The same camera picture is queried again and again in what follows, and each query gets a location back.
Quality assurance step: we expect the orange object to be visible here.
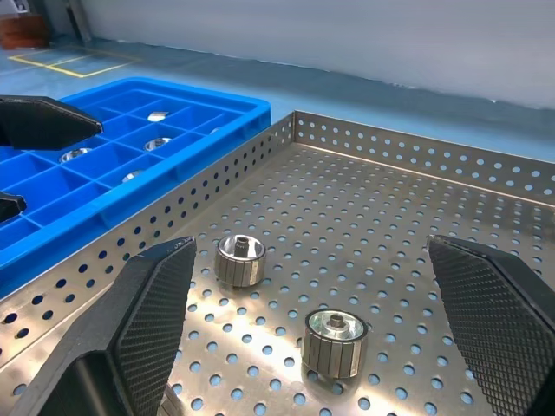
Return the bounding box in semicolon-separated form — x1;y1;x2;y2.
0;12;48;49

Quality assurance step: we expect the perforated metal tray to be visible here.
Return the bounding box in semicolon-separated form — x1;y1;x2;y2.
0;109;555;416

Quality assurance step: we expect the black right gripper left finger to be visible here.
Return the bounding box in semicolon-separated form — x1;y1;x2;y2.
8;236;199;416

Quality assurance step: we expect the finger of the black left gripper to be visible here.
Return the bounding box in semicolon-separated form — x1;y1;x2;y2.
0;189;28;225
0;94;104;152

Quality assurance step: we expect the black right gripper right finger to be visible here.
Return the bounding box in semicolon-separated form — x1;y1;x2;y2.
426;234;555;416

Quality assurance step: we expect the blue compartment tray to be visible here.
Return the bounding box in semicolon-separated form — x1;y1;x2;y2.
0;76;272;300

